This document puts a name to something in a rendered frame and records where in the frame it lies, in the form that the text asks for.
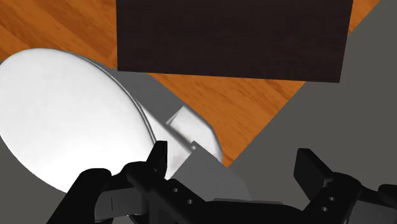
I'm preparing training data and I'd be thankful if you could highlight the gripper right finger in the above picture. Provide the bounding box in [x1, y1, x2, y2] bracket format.
[293, 148, 397, 224]

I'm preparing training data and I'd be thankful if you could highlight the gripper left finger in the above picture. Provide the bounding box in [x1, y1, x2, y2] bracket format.
[46, 140, 208, 224]

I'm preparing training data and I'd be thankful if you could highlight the dark robot stand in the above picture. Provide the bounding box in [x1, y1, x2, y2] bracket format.
[116, 0, 354, 84]

